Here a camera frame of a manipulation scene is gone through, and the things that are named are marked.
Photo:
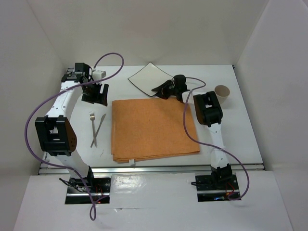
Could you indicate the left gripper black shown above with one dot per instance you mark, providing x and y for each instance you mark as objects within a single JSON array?
[{"x": 98, "y": 97}]

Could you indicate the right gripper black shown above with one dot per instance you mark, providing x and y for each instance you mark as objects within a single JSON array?
[{"x": 163, "y": 94}]

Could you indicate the silver fork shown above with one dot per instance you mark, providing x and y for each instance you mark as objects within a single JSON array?
[{"x": 92, "y": 118}]

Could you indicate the silver knife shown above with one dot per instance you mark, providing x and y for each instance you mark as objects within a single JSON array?
[{"x": 97, "y": 131}]

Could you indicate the white square plate black rim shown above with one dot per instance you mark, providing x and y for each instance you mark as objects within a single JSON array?
[{"x": 148, "y": 78}]

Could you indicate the orange cloth placemat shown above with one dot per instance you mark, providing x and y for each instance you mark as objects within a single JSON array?
[{"x": 144, "y": 129}]

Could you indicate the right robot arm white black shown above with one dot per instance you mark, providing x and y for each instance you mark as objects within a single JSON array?
[{"x": 209, "y": 114}]

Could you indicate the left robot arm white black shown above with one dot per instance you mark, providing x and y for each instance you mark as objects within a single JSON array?
[{"x": 82, "y": 174}]

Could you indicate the beige paper cup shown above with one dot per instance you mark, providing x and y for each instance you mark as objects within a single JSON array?
[{"x": 222, "y": 92}]

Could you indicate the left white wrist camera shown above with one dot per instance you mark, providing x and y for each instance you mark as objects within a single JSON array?
[{"x": 98, "y": 74}]

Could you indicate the aluminium left rail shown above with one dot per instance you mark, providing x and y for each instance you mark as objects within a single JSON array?
[{"x": 67, "y": 72}]

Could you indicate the aluminium rail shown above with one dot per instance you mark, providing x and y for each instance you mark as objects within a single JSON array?
[
  {"x": 67, "y": 72},
  {"x": 147, "y": 170}
]

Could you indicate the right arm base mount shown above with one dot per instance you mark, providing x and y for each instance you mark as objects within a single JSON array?
[{"x": 208, "y": 191}]

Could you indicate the aluminium front rail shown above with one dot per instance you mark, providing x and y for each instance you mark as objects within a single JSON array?
[{"x": 147, "y": 170}]

